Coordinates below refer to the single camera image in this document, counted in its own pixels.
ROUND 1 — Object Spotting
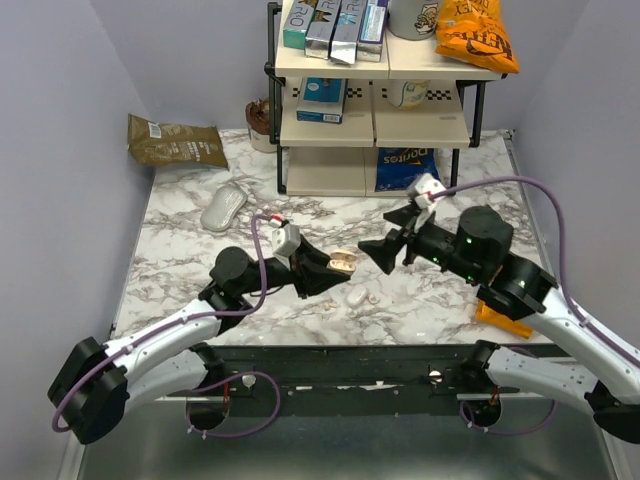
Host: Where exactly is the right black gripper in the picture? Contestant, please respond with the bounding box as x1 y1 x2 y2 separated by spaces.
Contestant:
356 202 482 283

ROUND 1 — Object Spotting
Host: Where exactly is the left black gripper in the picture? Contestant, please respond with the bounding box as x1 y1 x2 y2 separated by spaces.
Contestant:
238 234 351 300

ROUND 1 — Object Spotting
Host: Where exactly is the beige earbud charging case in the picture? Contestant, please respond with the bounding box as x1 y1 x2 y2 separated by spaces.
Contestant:
327 249 357 275

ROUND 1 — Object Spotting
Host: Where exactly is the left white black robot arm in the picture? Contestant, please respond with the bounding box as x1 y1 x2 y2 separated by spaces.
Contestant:
47 225 356 445

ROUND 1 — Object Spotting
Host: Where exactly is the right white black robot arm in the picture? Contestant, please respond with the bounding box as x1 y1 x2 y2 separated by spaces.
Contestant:
358 205 639 444

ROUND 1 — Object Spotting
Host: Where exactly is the blue Doritos bag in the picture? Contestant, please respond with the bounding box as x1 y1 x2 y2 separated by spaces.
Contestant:
375 147 440 192

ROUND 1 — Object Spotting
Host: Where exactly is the orange snack bag on table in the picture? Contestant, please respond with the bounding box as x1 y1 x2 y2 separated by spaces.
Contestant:
475 300 534 339

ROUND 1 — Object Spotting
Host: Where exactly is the beige black shelf rack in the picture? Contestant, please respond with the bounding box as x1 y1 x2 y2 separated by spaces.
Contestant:
264 1 501 196

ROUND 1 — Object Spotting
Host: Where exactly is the white yellow mug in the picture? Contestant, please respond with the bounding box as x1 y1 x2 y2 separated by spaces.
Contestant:
387 80 430 110

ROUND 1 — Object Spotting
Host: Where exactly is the blue box middle shelf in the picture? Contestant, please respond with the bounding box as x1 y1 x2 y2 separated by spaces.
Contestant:
296 77 347 124

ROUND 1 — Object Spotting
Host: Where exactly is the chocolate cupcake in wrapper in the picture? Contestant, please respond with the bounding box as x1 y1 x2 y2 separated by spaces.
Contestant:
245 98 277 153

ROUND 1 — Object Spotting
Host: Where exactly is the silver toothpaste box middle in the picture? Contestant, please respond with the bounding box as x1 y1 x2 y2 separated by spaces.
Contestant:
329 0 367 65

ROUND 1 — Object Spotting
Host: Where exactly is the silver toothpaste box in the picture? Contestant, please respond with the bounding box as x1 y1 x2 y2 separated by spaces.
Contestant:
329 0 367 65
304 0 342 60

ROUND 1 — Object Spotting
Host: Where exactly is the brown snack bag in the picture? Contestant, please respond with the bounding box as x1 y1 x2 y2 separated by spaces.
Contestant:
127 114 228 169

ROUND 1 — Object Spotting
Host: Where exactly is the blue white toothpaste box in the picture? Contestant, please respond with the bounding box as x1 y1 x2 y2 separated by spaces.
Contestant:
356 0 388 62

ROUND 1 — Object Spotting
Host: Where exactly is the grey printed mug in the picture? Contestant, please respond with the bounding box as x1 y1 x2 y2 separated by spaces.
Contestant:
388 0 442 41

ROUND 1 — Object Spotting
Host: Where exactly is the orange chips bag on shelf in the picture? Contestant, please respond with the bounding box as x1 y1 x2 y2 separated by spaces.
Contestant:
435 0 520 74

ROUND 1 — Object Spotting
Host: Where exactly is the silver toothpaste box left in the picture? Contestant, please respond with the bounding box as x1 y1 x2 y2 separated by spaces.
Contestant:
304 0 342 60

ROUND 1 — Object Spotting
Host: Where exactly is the teal toothpaste box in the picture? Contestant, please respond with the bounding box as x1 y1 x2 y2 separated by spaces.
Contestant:
283 0 317 50

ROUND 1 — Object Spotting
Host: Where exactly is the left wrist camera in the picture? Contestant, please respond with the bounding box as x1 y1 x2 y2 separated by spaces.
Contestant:
271 223 301 268

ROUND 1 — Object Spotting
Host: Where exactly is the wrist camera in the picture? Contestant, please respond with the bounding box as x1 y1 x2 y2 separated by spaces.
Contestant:
407 173 446 231
271 223 301 268

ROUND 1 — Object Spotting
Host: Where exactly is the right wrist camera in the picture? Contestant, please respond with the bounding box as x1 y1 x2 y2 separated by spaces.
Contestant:
407 173 446 231

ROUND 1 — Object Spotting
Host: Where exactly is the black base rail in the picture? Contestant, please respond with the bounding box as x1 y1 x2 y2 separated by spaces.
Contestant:
190 343 495 417

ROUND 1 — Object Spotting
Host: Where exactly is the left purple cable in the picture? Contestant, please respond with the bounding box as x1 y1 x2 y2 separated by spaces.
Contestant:
51 213 284 439

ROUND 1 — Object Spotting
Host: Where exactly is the purple cable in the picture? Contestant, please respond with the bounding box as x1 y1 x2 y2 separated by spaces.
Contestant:
434 174 640 437
51 213 284 439

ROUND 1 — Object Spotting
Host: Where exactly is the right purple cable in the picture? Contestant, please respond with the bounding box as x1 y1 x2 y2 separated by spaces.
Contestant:
434 174 640 437

